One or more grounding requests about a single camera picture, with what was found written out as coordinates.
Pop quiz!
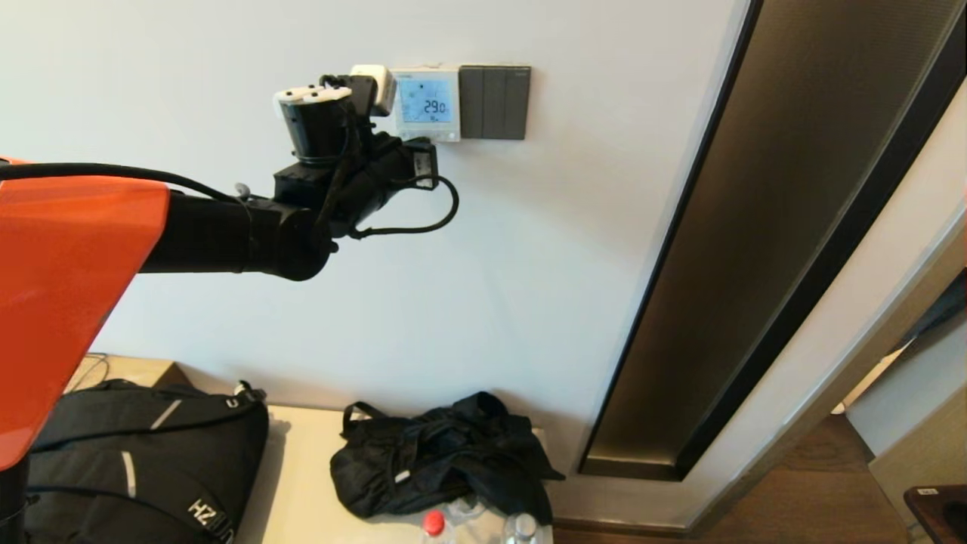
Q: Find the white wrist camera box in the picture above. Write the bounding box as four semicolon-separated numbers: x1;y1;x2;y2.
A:
349;64;397;116

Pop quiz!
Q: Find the dark grey triple wall switch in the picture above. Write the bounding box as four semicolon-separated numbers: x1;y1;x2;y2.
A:
459;65;532;141

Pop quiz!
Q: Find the black looped gripper cable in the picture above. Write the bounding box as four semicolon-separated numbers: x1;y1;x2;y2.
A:
349;175;460;240

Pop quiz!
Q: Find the light wooden desk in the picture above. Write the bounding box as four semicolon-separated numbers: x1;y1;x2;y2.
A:
64;353;194;394

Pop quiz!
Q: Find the brown wooden baseboard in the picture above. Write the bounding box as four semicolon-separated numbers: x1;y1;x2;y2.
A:
554;517;690;539

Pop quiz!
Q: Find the black backpack with grey stripes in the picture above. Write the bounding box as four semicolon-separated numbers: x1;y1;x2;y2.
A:
21;379;271;544

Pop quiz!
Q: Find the bronze glass panel black frame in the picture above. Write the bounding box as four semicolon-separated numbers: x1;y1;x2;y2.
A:
578;0;967;483

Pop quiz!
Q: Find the white wall thermostat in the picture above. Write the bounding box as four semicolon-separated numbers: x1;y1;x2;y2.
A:
388;66;462;144

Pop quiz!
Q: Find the dark brown wooden table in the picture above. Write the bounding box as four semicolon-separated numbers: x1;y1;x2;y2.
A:
903;485;967;544

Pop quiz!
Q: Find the crumpled black fabric bag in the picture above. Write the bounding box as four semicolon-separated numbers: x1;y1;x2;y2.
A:
330;391;566;526

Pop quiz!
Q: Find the thin black cable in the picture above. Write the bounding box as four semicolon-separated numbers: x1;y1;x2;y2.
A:
72;353;111;388

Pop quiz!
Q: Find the grey metal door frame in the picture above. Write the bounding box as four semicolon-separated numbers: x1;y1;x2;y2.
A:
684;200;967;533

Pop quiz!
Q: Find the clear water bottle silver cap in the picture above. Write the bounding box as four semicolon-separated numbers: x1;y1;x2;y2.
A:
504;512;546;544

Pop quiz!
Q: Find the clear water bottle red cap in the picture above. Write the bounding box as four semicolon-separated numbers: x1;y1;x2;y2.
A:
421;508;457;544

